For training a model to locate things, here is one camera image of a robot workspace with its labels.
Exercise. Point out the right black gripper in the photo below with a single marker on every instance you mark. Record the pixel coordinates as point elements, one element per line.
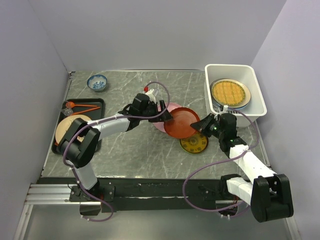
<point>202,125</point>

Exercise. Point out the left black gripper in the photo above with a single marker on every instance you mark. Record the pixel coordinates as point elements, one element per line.
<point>164,117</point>

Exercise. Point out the pink plate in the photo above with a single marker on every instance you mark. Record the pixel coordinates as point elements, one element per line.
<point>171,107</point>

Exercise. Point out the red lacquer plate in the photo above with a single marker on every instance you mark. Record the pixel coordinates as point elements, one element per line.
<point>180,126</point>

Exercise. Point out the yellow patterned plate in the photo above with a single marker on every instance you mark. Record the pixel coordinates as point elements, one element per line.
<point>195,144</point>

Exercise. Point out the woven bamboo plate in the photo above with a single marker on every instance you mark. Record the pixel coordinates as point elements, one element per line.
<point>227,92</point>

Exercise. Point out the blue plate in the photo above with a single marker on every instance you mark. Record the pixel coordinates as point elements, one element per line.
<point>242,107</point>

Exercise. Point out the cream plate with twig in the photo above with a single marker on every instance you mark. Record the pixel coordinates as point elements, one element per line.
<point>247,92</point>

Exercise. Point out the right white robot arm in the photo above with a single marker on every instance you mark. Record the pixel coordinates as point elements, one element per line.
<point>267,193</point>

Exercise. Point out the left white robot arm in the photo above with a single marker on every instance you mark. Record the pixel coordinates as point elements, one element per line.
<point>78,144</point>

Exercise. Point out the black tray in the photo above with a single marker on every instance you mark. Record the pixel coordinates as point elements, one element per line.
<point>93,115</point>

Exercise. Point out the blue white porcelain bowl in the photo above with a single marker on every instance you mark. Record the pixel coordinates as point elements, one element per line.
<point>97,82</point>

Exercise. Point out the black base beam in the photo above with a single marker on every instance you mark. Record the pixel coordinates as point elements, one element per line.
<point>141,194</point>

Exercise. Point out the orange chopstick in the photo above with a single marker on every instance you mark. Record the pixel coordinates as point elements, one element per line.
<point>85,111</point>

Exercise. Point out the orange spoon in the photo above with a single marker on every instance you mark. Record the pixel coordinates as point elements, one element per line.
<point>70,104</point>

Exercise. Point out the clear plastic cup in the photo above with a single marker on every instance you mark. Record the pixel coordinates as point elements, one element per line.
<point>67,111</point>

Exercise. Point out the cream plate with bird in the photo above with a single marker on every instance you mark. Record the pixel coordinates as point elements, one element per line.
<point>64,125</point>

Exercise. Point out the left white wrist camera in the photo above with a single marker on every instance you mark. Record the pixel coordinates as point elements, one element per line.
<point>151,93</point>

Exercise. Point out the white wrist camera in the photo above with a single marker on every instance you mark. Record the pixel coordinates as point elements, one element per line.
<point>222,109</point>
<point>151,93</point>

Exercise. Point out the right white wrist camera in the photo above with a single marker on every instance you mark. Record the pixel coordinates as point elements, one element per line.
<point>222,109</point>

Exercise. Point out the aluminium rail frame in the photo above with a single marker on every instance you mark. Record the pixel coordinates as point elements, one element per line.
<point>38,210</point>

